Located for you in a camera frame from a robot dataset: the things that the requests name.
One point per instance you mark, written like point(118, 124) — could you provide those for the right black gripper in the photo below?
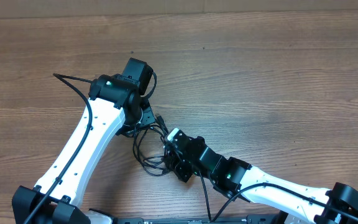
point(179, 168)

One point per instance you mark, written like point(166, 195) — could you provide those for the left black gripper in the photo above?
point(148, 117)

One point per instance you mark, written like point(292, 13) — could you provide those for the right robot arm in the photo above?
point(234, 178)

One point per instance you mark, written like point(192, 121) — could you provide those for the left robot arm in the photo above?
point(115, 105)

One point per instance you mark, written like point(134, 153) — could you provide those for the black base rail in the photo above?
point(281, 218)

